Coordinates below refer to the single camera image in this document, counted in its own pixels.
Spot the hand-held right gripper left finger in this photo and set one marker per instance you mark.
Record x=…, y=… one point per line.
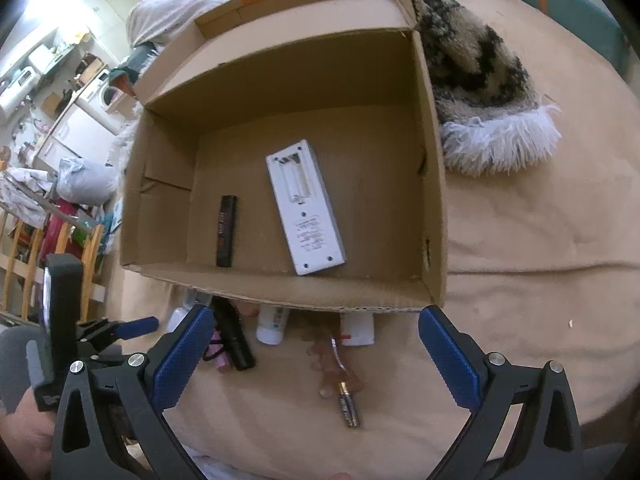
x=182, y=360

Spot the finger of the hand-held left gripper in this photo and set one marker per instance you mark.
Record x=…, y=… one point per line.
x=137, y=326

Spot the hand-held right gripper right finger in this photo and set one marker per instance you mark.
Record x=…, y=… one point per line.
x=450, y=360

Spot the small pink bottle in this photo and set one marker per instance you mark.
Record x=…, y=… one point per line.
x=218, y=357

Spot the black flashlight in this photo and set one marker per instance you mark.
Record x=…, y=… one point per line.
x=235, y=337

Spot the black gold battery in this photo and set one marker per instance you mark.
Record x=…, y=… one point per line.
x=348, y=404

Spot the translucent pink figure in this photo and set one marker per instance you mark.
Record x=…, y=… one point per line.
x=332, y=365

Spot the cardboard box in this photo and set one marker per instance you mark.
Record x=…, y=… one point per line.
x=350, y=160

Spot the person's left hand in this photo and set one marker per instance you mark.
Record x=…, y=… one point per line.
x=25, y=435

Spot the wooden railing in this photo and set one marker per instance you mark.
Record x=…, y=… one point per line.
x=30, y=255

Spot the red cloth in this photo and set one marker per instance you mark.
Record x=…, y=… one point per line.
x=57, y=230

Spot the white plastic tube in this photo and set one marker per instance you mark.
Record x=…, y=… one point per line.
x=272, y=325

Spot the white crumpled cloth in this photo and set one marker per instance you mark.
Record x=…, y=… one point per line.
x=25, y=195

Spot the white plastic bag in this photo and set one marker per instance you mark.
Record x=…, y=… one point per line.
x=87, y=180

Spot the black cylindrical tube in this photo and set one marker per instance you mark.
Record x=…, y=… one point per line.
x=226, y=230

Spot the beige bed sheet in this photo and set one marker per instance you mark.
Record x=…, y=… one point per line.
x=525, y=235

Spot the white cabinet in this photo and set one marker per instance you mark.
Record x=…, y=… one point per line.
x=80, y=130

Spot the white remote control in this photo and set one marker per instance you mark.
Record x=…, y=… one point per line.
x=305, y=210

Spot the white washing machine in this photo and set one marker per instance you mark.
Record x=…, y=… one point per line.
x=105, y=95

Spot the white duvet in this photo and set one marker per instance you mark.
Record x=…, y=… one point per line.
x=165, y=15

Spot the teal headboard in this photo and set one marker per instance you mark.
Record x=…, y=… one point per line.
x=575, y=5

